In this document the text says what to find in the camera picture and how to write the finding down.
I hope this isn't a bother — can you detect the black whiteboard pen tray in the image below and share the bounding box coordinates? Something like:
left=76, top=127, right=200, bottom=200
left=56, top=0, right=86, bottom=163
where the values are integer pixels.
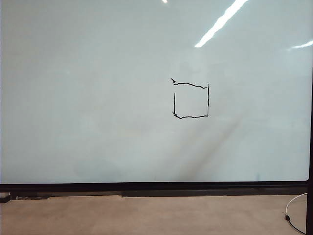
left=121, top=189, right=308, bottom=198

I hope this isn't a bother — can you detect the glass whiteboard with black frame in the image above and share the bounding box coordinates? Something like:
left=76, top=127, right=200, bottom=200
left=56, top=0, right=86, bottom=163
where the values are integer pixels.
left=0, top=0, right=313, bottom=193

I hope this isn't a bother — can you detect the white cable with black bead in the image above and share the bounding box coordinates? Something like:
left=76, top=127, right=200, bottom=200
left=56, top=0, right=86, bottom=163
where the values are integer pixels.
left=285, top=192, right=309, bottom=235

